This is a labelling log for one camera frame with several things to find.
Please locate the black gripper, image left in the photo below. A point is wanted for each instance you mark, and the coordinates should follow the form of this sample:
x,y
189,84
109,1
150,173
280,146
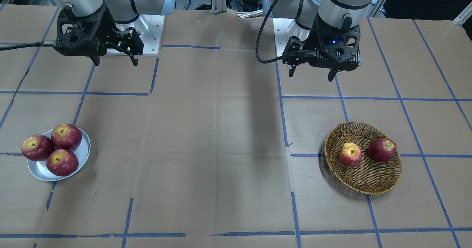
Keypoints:
x,y
107,26

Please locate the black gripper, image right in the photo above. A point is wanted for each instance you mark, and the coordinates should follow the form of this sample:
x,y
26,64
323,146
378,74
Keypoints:
x,y
313,37

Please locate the striped red yellow apple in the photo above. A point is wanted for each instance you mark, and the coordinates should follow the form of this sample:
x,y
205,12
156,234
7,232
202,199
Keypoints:
x,y
350,154

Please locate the red apple plate back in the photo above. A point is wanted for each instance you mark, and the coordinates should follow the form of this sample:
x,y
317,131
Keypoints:
x,y
66,136

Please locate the red apple plate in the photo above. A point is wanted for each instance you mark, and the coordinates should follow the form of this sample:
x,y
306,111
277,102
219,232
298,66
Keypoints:
x,y
66,136
37,148
62,162

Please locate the dark red apple in basket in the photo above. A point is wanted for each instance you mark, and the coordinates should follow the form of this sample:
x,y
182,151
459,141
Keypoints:
x,y
382,150

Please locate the red apple plate front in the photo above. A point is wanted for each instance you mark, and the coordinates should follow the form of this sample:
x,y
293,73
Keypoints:
x,y
62,162

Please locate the black power adapter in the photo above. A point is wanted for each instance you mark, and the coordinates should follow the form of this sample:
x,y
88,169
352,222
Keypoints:
x,y
250,5

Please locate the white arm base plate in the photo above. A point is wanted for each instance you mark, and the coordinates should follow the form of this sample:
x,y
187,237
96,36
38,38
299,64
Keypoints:
x,y
150,28
284,28

